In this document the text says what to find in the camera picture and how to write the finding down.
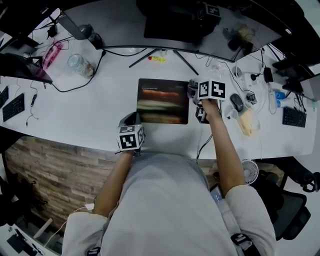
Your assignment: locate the person's right hand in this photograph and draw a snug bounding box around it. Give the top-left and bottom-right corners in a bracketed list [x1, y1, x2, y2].
[202, 99, 223, 123]

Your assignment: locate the thin black earphone cable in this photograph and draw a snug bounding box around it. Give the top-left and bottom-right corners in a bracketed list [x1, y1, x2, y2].
[25, 77, 40, 127]

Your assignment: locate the person's left forearm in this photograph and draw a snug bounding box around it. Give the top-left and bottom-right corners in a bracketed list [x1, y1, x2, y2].
[92, 151, 135, 218]

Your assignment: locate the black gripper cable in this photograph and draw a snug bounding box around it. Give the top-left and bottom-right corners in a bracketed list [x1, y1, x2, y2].
[196, 99, 223, 165]

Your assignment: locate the small white cup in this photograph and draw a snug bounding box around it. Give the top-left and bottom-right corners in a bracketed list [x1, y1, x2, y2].
[226, 108, 240, 121]

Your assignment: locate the white desk fan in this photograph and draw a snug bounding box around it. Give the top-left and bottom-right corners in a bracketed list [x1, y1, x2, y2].
[241, 159, 260, 185]

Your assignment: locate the person's white shirt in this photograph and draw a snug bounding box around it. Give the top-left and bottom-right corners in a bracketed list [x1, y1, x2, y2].
[59, 151, 277, 256]

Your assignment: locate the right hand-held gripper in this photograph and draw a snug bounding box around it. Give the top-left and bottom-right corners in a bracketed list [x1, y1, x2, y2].
[187, 80, 226, 125]

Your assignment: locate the black handheld screen device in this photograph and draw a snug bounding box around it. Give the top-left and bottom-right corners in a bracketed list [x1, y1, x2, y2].
[209, 184, 223, 203]

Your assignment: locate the small black grey charger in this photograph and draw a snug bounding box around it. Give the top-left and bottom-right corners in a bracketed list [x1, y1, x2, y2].
[246, 91, 258, 105]

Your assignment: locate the black keyboard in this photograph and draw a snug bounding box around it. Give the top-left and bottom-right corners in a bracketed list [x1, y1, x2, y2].
[282, 106, 308, 128]
[0, 85, 10, 109]
[2, 92, 26, 123]

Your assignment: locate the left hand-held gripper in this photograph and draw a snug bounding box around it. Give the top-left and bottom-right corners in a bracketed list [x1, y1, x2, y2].
[114, 111, 146, 157]

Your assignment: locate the black mesh office chair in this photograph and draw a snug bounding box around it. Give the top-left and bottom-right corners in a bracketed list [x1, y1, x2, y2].
[254, 159, 320, 241]

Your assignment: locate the glass jar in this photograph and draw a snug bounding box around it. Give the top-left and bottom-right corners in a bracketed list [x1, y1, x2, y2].
[67, 53, 96, 80]

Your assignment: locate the large black flat monitor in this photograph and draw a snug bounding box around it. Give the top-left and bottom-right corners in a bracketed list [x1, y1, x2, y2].
[272, 57, 320, 101]

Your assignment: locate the black floor equipment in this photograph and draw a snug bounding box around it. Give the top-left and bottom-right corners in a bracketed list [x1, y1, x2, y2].
[0, 174, 48, 226]

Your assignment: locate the pink translucent case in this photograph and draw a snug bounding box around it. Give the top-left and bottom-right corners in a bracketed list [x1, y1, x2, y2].
[41, 41, 63, 70]

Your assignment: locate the clear plastic wrapper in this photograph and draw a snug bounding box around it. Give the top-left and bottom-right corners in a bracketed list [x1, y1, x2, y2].
[208, 62, 226, 76]

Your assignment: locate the black monitor cable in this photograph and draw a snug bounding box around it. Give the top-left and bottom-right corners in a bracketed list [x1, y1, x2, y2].
[51, 49, 106, 93]

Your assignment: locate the white bar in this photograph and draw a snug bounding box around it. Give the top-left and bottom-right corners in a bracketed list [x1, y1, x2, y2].
[33, 218, 53, 240]

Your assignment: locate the black computer mouse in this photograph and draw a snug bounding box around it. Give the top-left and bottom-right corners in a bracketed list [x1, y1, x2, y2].
[229, 93, 246, 112]

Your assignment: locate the dark printed mouse pad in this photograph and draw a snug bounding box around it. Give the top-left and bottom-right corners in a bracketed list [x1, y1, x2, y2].
[136, 78, 190, 125]

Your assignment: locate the black curved monitor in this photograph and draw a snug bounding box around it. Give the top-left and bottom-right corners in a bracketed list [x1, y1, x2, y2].
[58, 0, 293, 76]

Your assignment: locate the black power brick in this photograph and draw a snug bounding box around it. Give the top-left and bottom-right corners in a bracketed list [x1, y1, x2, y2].
[263, 66, 274, 83]

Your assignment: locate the person's right forearm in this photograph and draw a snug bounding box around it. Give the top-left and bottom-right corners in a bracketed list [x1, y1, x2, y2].
[208, 116, 246, 197]

